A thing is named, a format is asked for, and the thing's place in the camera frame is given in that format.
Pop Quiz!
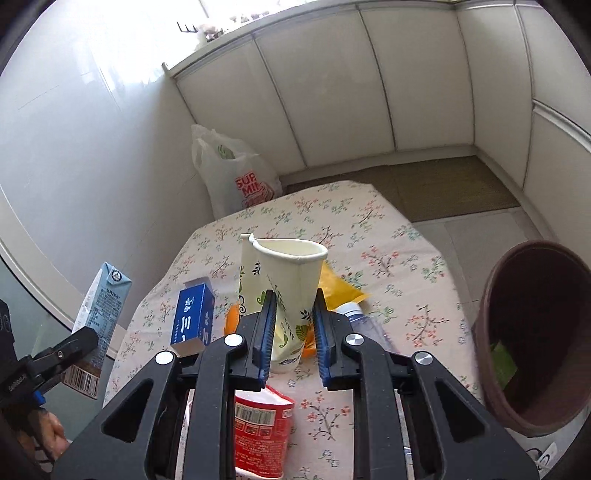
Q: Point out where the red snack packet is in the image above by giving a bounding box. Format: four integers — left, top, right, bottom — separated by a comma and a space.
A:
233, 384, 297, 479

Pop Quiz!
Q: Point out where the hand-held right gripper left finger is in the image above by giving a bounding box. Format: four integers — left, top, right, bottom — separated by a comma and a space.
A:
52, 290, 278, 480

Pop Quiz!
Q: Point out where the yellow snack wrapper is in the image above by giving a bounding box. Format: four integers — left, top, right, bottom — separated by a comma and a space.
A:
302, 261, 372, 356

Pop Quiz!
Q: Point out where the dark blue carton box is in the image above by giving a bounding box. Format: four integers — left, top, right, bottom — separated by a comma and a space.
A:
170, 277, 217, 357

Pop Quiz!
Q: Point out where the olive floor mat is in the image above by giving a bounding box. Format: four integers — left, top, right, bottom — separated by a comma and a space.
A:
281, 154, 522, 223

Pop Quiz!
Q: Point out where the leaf-print paper cup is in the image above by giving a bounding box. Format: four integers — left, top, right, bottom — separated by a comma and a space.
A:
239, 233, 329, 374

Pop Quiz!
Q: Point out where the floral tablecloth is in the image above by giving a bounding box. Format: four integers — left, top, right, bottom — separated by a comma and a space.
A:
102, 181, 485, 480

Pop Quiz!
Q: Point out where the light blue milk carton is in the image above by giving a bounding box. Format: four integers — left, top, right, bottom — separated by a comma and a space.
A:
62, 261, 133, 400

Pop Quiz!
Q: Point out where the clear plastic bottle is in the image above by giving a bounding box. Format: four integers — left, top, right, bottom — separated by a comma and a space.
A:
335, 302, 402, 356

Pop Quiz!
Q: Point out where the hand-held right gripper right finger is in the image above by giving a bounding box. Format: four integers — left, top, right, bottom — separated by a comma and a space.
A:
313, 287, 540, 480

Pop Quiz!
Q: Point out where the white plastic bag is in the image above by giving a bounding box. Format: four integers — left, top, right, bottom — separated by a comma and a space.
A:
191, 124, 283, 217

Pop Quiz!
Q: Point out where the person's left hand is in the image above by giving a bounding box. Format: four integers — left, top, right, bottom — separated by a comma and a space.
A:
39, 408, 71, 462

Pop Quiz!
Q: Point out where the white cabinet with doors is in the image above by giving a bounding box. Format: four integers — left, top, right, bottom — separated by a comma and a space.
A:
164, 0, 476, 176

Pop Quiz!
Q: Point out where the brown trash bin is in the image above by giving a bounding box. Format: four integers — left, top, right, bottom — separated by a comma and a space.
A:
471, 239, 591, 438

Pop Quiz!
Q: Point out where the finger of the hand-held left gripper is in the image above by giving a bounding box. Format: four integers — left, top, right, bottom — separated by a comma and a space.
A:
28, 325, 100, 385

